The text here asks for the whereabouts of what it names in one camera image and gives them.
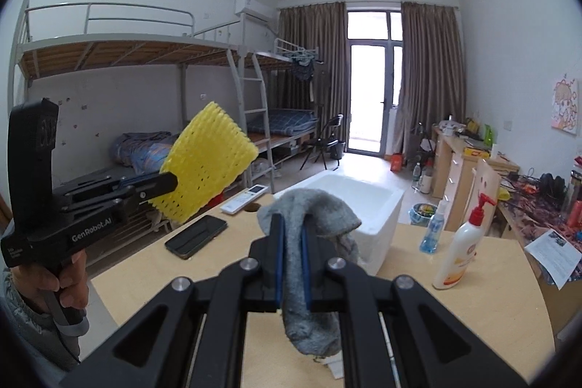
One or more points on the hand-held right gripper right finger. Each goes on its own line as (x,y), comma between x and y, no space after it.
(305,260)

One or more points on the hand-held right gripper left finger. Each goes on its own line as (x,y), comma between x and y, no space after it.
(278,251)

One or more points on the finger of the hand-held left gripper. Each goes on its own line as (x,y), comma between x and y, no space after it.
(91,186)
(157,187)

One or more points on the grey fuzzy sock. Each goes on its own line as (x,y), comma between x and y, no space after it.
(318,206)

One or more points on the yellow foam fruit net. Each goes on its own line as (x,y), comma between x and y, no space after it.
(209,151)

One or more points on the white foam box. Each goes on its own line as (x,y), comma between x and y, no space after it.
(363,206)

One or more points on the white paper tissue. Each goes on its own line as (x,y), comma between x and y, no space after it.
(334,365)

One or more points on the person's left hand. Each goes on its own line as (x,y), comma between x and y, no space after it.
(68,283)

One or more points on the bundled blue orange blanket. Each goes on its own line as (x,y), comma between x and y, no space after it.
(145,151)

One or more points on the white remote control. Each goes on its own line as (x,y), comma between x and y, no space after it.
(243,199)

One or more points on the black smartphone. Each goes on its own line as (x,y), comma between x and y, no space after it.
(196,235)

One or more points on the black trash bin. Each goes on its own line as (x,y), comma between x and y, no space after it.
(337,150)

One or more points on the metal bunk bed ladder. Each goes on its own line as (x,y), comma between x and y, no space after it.
(254,115)

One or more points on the black folding chair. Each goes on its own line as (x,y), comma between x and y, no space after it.
(325,138)

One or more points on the large metal bunk bed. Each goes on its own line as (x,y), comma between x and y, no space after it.
(113,51)

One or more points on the blue spray bottle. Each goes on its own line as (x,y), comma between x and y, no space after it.
(433,233)

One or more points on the blue plaid bedding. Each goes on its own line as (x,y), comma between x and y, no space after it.
(282,120)

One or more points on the red bag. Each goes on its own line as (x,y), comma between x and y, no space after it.
(397,161)

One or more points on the white lotion pump bottle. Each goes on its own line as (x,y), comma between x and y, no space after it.
(459,251)

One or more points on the wooden drawer desk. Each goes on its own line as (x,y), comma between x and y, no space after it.
(450,170)

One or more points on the small metal bunk bed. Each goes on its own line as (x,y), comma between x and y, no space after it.
(273,60)

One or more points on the glass balcony door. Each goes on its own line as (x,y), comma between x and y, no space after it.
(373,88)

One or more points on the hanging dark clothes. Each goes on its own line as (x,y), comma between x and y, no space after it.
(302,67)

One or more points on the smiley face cup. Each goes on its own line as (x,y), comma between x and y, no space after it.
(484,183)

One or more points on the yellow box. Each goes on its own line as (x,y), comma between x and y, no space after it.
(475,152)

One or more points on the white air conditioner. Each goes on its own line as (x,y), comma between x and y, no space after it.
(252,8)

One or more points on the brown curtain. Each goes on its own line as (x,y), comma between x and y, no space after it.
(432,74)
(313,51)

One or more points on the green bag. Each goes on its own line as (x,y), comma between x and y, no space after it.
(488,135)

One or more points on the wooden side desk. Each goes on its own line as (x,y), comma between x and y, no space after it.
(536,206)

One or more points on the printed paper sheet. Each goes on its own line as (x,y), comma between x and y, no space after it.
(554,256)

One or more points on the dark glass tumbler bottle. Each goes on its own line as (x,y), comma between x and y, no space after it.
(575,190)

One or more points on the white wall outlet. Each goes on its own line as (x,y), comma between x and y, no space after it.
(507,126)

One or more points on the cartoon wall poster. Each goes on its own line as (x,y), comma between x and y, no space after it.
(566,104)

